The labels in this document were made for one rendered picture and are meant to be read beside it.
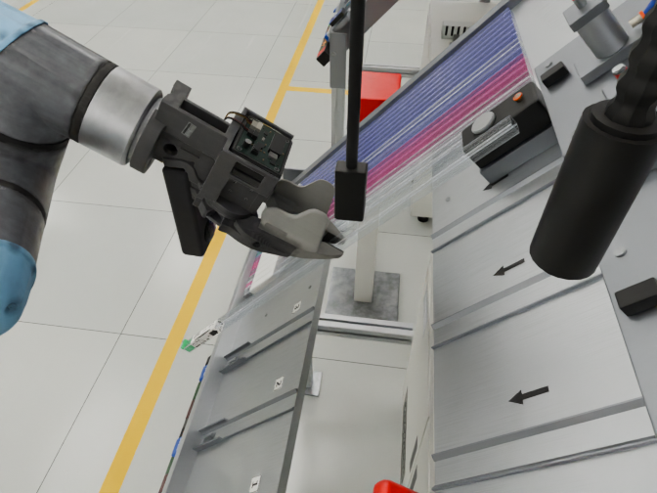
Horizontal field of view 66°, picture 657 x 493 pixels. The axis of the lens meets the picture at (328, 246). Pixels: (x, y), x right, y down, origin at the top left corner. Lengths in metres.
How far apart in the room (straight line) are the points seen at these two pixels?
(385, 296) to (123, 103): 1.39
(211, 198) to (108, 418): 1.22
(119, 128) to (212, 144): 0.07
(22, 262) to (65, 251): 1.70
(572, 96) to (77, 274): 1.81
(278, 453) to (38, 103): 0.37
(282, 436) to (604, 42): 0.43
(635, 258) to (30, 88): 0.42
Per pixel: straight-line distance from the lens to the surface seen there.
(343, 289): 1.74
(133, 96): 0.45
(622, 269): 0.28
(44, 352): 1.83
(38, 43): 0.47
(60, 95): 0.46
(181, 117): 0.44
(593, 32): 0.39
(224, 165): 0.43
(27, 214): 0.46
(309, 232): 0.47
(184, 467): 0.68
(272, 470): 0.53
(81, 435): 1.62
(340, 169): 0.35
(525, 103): 0.47
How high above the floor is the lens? 1.34
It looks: 45 degrees down
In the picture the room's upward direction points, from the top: straight up
